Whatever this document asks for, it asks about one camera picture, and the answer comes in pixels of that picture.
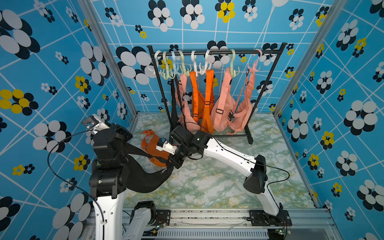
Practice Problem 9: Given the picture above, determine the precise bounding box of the pink hook rightmost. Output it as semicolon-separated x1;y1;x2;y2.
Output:
248;49;263;73

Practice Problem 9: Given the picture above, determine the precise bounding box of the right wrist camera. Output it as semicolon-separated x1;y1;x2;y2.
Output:
156;138;178;155

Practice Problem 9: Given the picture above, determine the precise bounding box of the aluminium corner post left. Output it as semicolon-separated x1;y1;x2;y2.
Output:
79;0;138;118

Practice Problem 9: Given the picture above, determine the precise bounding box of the pink bag right large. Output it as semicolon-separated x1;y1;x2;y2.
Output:
211;68;236;132

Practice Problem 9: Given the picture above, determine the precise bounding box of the aluminium corner post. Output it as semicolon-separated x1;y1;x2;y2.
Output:
79;0;138;118
273;0;347;118

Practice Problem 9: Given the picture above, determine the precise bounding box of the black bag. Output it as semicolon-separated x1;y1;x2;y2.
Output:
122;77;184;194

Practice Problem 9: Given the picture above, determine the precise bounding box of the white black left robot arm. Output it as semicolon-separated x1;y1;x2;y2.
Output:
82;116;173;240

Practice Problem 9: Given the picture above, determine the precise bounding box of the white hook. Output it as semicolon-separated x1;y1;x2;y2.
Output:
199;50;212;75
148;50;162;78
191;51;202;77

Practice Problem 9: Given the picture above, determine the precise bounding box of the black clothes rack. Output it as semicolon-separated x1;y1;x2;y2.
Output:
147;43;288;144

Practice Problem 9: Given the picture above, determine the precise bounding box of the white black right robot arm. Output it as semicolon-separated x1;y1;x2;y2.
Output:
156;126;292;227

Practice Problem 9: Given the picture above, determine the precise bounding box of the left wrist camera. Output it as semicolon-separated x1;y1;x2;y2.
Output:
82;114;110;135

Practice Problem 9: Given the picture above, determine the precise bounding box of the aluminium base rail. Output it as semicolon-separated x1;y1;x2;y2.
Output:
80;206;344;240

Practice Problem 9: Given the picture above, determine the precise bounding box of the green hook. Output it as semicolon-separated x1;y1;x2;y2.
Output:
161;52;175;80
177;50;190;77
230;49;240;78

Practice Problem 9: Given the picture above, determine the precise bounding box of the pink bag rightmost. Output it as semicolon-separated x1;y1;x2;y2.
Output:
227;64;258;135

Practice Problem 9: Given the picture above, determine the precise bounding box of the pink bag left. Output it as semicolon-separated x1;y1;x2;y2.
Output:
176;74;201;132

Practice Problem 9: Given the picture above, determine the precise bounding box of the light blue hook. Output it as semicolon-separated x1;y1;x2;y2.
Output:
170;51;181;79

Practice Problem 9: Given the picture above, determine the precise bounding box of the aluminium corner post right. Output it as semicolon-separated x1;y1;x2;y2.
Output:
273;0;347;118

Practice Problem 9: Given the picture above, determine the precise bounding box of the orange bag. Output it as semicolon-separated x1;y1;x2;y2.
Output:
190;70;215;134
140;130;173;168

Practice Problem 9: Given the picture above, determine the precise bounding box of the white hook leftmost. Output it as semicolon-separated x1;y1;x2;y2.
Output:
148;50;162;78

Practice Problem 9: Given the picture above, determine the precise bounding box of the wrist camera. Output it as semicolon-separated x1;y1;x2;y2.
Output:
156;138;178;155
82;114;110;135

